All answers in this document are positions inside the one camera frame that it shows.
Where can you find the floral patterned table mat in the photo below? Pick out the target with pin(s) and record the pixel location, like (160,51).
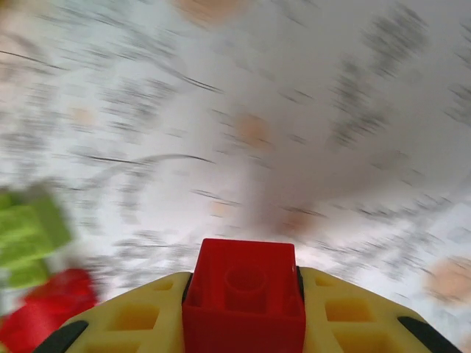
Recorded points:
(221,73)

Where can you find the green lego brick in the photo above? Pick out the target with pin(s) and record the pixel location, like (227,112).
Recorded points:
(29,235)

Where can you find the small red lego brick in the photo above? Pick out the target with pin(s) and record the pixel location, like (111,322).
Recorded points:
(44,312)
(243,323)

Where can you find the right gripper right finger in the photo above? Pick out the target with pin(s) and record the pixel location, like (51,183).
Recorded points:
(368,338)

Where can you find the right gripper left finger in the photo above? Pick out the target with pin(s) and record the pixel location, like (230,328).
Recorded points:
(121,338)

